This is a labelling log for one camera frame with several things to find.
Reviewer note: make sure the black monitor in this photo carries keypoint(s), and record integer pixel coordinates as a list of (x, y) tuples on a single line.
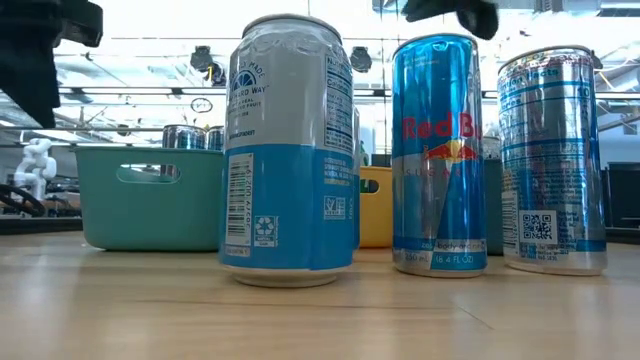
[(622, 190)]

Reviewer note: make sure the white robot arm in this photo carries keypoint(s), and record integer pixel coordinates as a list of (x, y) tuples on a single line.
[(35, 165)]

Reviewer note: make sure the blue silver Red Bull can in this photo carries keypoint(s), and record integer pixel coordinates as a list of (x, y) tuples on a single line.
[(550, 160), (440, 165), (216, 139), (184, 137)]

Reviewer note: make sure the green Sprite can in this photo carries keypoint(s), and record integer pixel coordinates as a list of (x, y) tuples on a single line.
[(363, 155)]

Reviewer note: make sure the dark blue plastic bin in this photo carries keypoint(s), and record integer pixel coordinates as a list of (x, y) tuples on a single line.
[(494, 210)]

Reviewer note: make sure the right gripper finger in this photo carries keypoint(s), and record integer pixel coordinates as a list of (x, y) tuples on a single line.
[(430, 9), (480, 20)]

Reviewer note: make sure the teal green plastic bin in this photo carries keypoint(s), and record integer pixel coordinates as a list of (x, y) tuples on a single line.
[(150, 210)]

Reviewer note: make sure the yellow plastic bin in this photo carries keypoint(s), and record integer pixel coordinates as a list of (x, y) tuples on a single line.
[(377, 220)]

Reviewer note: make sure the black aluminium table frame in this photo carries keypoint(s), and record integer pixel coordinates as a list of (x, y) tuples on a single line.
[(35, 225)]

